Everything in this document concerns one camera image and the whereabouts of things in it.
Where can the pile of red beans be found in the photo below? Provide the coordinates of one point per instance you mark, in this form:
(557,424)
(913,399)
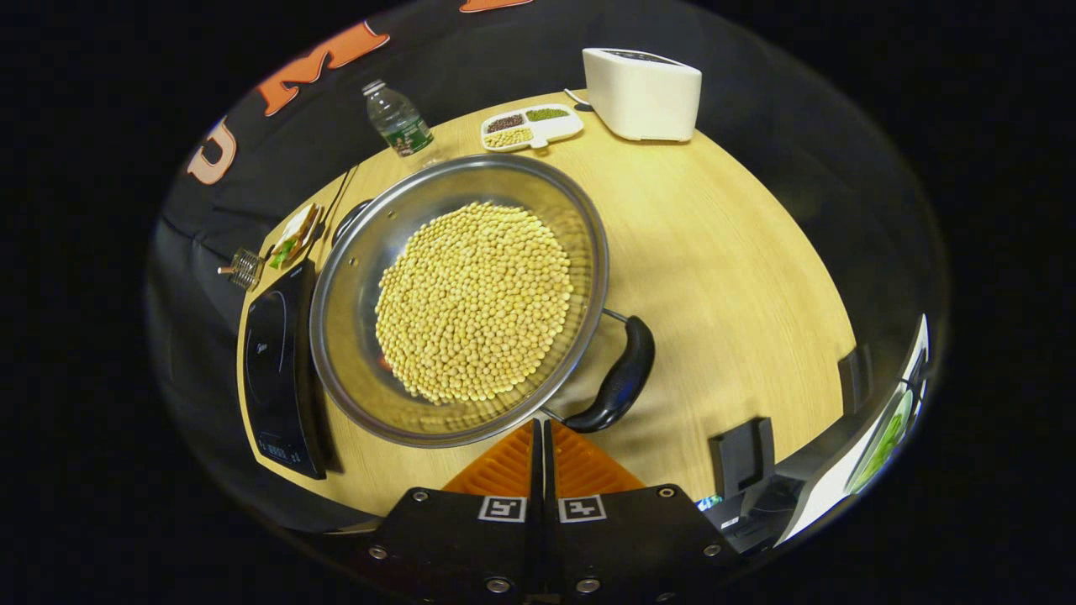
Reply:
(505,123)

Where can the wrapped sandwich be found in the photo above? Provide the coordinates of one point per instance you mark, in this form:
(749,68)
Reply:
(294,235)

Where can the small soybean pile in tray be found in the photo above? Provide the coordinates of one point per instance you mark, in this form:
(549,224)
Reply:
(508,138)

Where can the white divided tray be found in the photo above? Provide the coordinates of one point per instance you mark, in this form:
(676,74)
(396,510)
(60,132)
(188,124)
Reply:
(561,128)

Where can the clear plastic water bottle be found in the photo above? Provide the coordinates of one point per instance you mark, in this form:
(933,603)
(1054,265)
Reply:
(399,122)

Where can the black induction cooktop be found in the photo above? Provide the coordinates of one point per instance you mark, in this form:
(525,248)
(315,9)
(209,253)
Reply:
(273,370)

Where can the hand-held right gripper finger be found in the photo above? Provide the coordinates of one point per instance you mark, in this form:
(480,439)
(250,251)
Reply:
(536,504)
(550,504)

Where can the white framed tablet screen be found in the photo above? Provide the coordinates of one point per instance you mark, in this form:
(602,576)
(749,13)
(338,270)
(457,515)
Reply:
(883,437)

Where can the pile of soybeans in pot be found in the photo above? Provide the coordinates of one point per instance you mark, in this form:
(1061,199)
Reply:
(471,302)

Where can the white box-shaped appliance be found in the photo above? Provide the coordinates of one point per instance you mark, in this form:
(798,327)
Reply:
(643,97)

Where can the small black stand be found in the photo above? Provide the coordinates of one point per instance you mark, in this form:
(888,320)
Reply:
(855,378)

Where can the thin dark stick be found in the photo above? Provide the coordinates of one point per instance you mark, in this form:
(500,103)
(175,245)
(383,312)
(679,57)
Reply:
(340,195)

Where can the large black stand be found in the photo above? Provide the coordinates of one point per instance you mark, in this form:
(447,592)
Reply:
(740,458)

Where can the pile of green mung beans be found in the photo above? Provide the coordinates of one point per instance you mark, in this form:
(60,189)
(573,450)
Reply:
(547,114)

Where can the stainless steel pot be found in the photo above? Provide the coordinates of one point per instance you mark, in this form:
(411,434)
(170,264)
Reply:
(361,277)

